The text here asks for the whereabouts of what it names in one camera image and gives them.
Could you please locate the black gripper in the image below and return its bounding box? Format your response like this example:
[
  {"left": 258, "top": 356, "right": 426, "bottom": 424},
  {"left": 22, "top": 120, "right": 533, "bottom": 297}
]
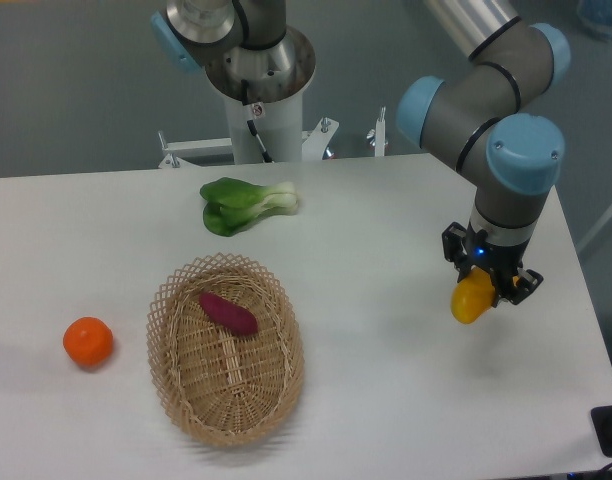
[{"left": 441, "top": 222, "right": 543, "bottom": 306}]

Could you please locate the yellow mango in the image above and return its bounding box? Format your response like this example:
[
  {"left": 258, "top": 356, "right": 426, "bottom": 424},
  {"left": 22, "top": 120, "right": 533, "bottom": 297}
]
[{"left": 450, "top": 268, "right": 495, "bottom": 324}]

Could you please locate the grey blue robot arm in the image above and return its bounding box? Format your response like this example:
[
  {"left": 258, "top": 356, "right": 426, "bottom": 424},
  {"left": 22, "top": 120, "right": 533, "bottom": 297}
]
[{"left": 150, "top": 1, "right": 570, "bottom": 304}]

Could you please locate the woven wicker basket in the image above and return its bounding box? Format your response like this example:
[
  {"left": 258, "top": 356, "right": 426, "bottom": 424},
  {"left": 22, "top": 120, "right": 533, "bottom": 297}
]
[{"left": 146, "top": 253, "right": 304, "bottom": 447}]

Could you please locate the black device at edge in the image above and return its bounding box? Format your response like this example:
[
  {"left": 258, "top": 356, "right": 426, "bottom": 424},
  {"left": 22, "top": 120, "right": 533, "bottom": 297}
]
[{"left": 590, "top": 405, "right": 612, "bottom": 458}]

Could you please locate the purple sweet potato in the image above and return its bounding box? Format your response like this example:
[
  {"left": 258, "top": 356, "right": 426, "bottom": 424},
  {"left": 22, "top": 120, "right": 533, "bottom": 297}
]
[{"left": 199, "top": 292, "right": 258, "bottom": 336}]

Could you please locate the green bok choy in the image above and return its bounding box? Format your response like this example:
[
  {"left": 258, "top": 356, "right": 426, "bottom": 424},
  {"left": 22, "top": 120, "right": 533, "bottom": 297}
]
[{"left": 200, "top": 177, "right": 299, "bottom": 237}]

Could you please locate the blue object top right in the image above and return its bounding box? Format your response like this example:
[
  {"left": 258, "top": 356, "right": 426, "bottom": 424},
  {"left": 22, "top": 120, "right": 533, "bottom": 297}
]
[{"left": 577, "top": 0, "right": 612, "bottom": 43}]

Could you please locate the orange tangerine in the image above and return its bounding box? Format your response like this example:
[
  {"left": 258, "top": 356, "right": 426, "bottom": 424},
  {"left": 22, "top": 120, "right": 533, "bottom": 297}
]
[{"left": 62, "top": 317, "right": 114, "bottom": 369}]

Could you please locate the white clamp bracket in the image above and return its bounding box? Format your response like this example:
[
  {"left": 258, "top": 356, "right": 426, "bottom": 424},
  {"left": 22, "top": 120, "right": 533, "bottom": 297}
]
[{"left": 366, "top": 106, "right": 389, "bottom": 157}]

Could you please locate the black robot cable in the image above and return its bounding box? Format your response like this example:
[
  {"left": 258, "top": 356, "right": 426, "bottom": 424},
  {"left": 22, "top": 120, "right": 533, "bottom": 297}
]
[{"left": 239, "top": 78, "right": 276, "bottom": 164}]

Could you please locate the white metal mounting frame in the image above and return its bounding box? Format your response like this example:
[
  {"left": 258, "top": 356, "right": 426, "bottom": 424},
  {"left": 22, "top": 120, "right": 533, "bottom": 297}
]
[{"left": 157, "top": 117, "right": 340, "bottom": 169}]

